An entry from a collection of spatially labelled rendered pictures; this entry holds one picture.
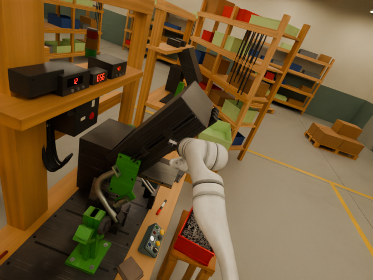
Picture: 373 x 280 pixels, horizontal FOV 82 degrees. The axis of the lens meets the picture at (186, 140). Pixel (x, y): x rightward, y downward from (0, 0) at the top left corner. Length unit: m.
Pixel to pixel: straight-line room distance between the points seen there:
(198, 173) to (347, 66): 10.15
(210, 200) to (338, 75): 10.13
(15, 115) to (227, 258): 0.65
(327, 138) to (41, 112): 6.50
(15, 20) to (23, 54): 0.10
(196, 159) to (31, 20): 0.65
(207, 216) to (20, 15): 0.74
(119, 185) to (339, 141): 6.38
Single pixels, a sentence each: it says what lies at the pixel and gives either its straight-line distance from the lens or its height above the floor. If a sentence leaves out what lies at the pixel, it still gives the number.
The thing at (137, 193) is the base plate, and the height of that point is 0.90.
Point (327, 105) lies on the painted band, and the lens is 10.64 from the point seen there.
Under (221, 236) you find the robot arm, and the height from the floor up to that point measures 1.59.
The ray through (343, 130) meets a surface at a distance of 7.35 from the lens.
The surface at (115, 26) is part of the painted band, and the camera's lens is 11.27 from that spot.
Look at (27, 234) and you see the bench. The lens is 1.28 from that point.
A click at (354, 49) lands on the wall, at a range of 10.49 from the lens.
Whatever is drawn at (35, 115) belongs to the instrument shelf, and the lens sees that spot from 0.77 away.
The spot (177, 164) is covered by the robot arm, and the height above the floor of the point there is 1.51.
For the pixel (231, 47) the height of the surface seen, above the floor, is 1.71.
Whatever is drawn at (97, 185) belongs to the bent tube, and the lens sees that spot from 1.14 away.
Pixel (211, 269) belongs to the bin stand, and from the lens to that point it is 1.37.
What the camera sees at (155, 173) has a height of 1.13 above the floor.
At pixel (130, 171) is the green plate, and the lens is 1.09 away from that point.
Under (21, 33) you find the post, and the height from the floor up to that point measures 1.73.
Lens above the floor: 1.90
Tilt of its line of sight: 28 degrees down
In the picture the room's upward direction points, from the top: 19 degrees clockwise
